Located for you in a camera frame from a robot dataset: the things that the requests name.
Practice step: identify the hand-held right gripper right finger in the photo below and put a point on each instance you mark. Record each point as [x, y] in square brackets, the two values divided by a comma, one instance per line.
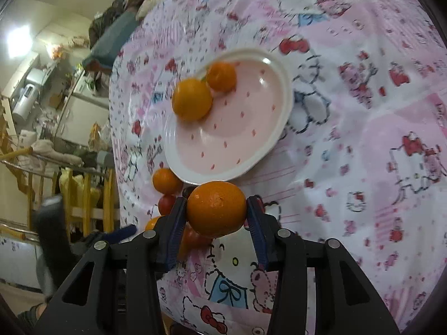
[257, 237]

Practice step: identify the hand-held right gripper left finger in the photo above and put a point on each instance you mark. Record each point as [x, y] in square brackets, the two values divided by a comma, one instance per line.
[174, 232]

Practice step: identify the red cherry tomato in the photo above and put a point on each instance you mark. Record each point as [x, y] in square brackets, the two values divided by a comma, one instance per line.
[166, 204]
[192, 239]

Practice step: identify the pink cartoon printed tablecloth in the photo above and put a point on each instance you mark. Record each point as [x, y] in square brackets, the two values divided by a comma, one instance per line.
[349, 111]

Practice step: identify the ceiling light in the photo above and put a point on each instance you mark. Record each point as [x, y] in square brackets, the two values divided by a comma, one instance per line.
[19, 40]

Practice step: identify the white refrigerator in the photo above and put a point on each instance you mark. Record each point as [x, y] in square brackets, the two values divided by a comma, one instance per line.
[85, 113]

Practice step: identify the dark green clothing pile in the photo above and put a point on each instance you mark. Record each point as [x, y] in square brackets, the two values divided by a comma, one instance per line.
[108, 15]

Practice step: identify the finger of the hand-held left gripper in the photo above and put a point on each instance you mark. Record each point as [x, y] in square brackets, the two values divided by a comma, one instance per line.
[122, 232]

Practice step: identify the white appliance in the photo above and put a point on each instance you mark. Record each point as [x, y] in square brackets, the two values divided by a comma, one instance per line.
[24, 102]

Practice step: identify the large orange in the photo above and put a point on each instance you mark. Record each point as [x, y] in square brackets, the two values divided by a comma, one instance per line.
[191, 100]
[216, 208]

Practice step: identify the wooden drying rack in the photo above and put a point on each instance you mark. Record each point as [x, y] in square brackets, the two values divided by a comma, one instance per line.
[87, 195]

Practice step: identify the beige plush cloth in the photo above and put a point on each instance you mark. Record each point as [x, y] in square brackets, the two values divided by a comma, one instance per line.
[47, 148]

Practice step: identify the small tangerine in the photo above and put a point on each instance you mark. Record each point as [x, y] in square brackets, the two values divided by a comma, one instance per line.
[221, 76]
[167, 180]

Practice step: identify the grey-blue cushion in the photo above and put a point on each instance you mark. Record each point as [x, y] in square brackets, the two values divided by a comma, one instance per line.
[112, 40]

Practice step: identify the medium tangerine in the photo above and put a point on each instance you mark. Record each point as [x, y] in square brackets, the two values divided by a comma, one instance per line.
[152, 223]

